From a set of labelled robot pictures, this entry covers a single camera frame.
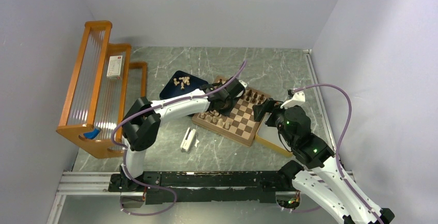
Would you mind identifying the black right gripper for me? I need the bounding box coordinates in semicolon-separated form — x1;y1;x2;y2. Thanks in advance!
252;97;299;147

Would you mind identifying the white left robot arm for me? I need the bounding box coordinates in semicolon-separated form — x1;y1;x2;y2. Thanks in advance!
120;78;247;191

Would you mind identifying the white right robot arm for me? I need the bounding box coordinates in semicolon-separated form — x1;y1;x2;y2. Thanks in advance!
253;98;395;223

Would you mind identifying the pile of light chess pieces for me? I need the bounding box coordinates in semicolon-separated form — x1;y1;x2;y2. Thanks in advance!
173;76;191;90

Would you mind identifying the yellow tray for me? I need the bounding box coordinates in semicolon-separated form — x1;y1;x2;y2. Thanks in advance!
255;123;292;157

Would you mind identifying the wooden chessboard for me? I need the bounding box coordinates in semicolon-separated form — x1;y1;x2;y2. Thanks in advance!
192;86;270;147

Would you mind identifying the dark blue tray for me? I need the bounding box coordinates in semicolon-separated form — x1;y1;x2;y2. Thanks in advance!
159;70;208;100

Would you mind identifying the white stapler-like device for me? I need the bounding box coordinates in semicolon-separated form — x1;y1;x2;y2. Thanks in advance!
180;127;196;152

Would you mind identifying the white card box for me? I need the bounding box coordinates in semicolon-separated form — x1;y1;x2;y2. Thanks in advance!
106;55;123;78

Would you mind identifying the orange wooden rack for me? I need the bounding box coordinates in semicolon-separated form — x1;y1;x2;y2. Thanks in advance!
56;20;147;159

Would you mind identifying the blue object on rack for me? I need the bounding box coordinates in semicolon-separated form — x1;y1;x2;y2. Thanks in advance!
83;127;101;139

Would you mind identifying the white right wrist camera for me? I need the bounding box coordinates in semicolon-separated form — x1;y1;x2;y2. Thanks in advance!
280;89;306;109

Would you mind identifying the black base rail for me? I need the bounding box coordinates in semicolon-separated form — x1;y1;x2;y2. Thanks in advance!
107;171;296;205

